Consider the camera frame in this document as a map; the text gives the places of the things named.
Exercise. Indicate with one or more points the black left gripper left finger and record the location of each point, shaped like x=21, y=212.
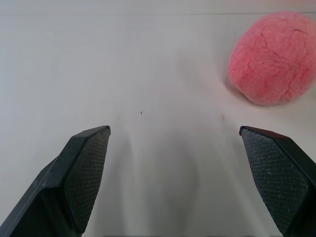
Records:
x=74, y=177

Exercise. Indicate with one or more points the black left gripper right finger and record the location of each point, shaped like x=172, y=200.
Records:
x=279, y=177

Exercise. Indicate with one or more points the pink dough ball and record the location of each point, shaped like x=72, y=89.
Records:
x=272, y=58

